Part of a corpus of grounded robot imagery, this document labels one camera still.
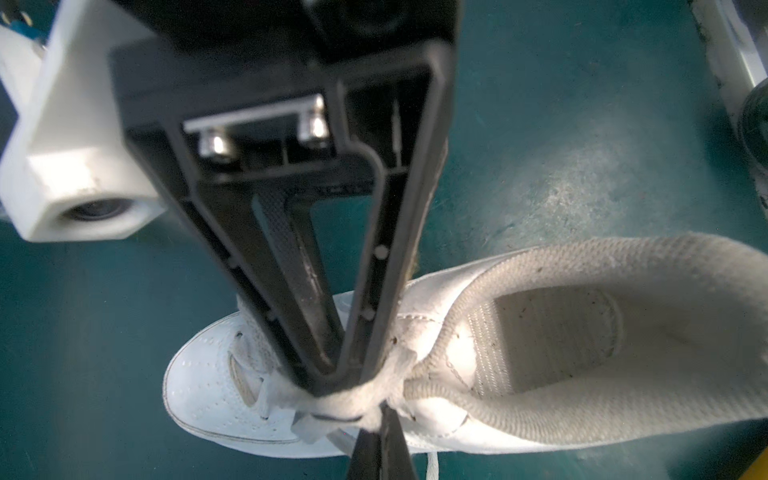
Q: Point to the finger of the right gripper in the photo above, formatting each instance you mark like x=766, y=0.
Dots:
x=396, y=240
x=260, y=232

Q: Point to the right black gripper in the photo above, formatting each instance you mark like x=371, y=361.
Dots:
x=294, y=93

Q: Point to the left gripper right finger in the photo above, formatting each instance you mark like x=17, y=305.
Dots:
x=395, y=459

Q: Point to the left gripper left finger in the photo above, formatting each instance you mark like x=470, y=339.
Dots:
x=365, y=463

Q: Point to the white shoelace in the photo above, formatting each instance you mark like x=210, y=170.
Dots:
x=275, y=408

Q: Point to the white sneaker shoe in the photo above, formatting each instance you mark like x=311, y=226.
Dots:
x=549, y=348

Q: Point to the yellow plastic toy shovel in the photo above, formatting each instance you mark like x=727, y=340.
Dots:
x=758, y=469

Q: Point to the aluminium front rail base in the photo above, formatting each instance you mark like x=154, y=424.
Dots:
x=734, y=35

